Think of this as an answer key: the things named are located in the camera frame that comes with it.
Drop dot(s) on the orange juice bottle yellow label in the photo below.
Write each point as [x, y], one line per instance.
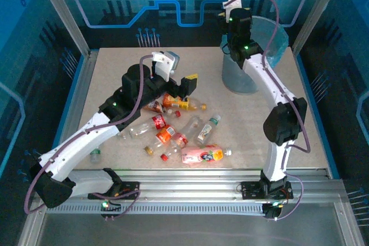
[176, 102]

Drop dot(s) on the brown label cola bottle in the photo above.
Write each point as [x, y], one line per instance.
[155, 107]

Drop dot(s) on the clear Coca-Cola bottle red label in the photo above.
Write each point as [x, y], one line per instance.
[159, 122]

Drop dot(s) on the clear unlabelled plastic bottle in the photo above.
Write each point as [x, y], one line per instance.
[192, 126]

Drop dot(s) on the metal bin with blue liner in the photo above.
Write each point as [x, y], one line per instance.
[278, 41]

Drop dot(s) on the orange label bottle gold cap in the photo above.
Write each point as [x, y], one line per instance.
[165, 134]

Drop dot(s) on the white label bottle green cap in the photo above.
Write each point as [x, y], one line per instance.
[206, 133]

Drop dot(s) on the red label bottle red cap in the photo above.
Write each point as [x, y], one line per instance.
[180, 140]

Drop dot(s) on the metal waste bin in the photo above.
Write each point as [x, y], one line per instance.
[239, 81]

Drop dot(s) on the pink drink bottle white cap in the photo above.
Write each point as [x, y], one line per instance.
[201, 155]

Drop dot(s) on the small clear bottle green label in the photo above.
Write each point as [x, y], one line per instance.
[95, 156]

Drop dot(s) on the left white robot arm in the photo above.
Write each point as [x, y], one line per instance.
[72, 148]

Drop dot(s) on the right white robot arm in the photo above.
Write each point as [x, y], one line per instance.
[261, 77]

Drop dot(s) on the blue table edge trim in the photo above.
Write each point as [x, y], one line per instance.
[68, 100]
[307, 84]

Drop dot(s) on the black connector block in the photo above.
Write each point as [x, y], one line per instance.
[115, 207]
[271, 212]

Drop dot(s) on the steel front panel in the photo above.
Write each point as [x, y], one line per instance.
[187, 231]

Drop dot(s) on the aluminium frame side beam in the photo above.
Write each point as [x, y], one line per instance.
[347, 223]
[75, 105]

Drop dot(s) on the aluminium frame post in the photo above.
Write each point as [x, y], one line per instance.
[64, 12]
[317, 12]

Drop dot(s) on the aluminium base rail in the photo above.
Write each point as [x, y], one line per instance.
[187, 184]

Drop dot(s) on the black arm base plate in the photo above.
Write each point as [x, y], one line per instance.
[131, 187]
[249, 189]

